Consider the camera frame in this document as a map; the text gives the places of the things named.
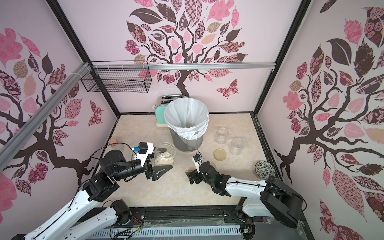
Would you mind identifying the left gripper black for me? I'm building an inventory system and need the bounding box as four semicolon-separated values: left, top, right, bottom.
113;145;173;181

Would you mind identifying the glass jar tan lid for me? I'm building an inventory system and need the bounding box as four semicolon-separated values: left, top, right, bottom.
230;138;245;155
215;128;229;145
155;142;176;166

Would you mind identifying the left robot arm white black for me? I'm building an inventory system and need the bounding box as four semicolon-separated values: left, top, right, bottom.
14;143;172;240

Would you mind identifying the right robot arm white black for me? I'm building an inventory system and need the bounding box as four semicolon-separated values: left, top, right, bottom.
186;162;307;229

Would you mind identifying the grey trash bin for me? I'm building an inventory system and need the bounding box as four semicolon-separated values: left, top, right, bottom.
169;129;204;152

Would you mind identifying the small jar pink lid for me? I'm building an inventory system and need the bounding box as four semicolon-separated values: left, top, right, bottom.
109;138;124;152

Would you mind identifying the mint green toaster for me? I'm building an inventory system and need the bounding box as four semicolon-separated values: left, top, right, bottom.
153;95;186;127

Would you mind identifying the white trash bag liner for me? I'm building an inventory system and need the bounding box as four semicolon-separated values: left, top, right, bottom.
164;98;210;141

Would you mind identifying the patterned ball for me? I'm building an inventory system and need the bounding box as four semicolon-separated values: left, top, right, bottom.
255;161;276;180

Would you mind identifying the white slotted cable duct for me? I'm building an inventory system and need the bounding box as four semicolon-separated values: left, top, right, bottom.
88;226;243;240

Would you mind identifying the aluminium rail back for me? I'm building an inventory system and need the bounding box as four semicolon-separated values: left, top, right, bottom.
92;62;276;71

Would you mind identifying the aluminium rail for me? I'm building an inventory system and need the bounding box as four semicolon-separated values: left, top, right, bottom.
1;63;91;171
92;62;276;71

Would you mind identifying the black wire basket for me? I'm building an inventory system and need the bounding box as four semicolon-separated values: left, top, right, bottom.
81;60;152;93

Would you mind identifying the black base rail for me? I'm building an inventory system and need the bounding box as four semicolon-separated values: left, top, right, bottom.
55;203;314;240

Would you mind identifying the aluminium rail left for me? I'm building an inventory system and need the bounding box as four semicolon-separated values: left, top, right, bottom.
1;63;91;171

